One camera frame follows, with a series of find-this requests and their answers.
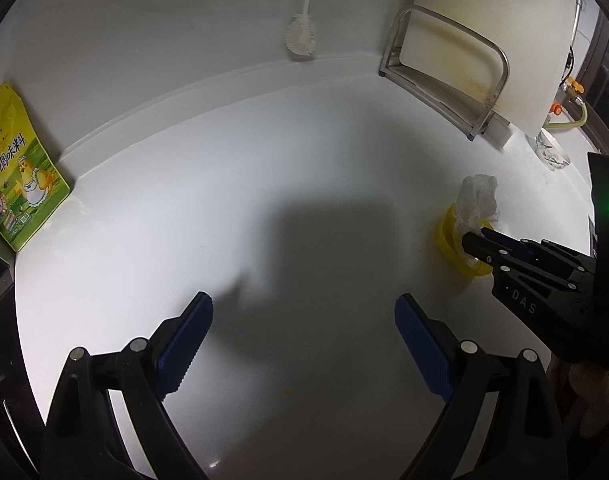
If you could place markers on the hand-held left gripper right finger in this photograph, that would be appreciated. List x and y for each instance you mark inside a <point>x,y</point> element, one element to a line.
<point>424,350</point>

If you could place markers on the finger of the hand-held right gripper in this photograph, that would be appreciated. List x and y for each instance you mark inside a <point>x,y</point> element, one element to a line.
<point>477,245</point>
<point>504,237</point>

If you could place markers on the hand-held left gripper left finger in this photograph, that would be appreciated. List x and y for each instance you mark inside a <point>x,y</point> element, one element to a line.
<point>184,345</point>

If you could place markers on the yellow plastic cup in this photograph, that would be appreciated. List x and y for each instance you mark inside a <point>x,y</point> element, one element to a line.
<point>449,240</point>

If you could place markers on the white tissue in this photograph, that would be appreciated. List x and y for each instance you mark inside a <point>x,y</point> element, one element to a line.
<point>477,197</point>

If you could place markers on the person's right forearm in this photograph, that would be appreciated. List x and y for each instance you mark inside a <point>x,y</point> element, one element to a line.
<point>584,390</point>

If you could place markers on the white patterned bowl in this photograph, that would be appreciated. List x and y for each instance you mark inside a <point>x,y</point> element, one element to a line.
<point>551,157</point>

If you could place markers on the stainless steel rack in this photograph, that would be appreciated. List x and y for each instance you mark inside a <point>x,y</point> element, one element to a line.
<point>434,96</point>

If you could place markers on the metal gas pipe with valves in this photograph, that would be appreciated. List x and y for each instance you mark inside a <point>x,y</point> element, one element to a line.
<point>570,89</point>

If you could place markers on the white cutting board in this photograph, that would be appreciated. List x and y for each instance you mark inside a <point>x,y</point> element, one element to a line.
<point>494,5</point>

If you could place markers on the yellow seasoning pouch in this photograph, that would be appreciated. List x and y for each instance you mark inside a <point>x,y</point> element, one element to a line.
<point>19,175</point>

